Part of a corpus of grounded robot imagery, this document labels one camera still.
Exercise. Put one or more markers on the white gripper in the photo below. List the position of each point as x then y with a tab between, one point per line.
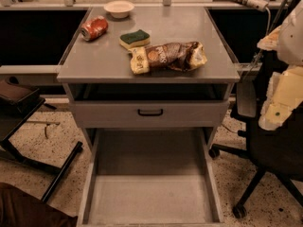
292	39

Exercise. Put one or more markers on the brown chip bag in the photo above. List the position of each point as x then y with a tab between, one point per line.
180	57

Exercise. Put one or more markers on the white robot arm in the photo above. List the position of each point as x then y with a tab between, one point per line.
287	41

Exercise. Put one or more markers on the open grey bottom drawer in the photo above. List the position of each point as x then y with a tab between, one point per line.
150	179

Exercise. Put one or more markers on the grey drawer cabinet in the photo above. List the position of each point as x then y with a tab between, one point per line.
100	70

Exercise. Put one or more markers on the closed grey drawer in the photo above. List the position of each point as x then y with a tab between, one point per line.
123	114

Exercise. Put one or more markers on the black office chair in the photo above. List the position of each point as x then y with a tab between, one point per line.
279	152

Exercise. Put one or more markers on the green yellow sponge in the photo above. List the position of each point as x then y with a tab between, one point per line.
134	39

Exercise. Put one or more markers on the white bowl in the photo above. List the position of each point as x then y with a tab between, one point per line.
119	9

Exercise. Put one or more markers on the red soda can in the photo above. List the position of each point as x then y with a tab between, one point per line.
94	28

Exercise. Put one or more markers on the dark brown object corner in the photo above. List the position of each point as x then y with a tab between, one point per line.
19	209

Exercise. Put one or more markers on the black drawer handle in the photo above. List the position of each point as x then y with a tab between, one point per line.
151	113

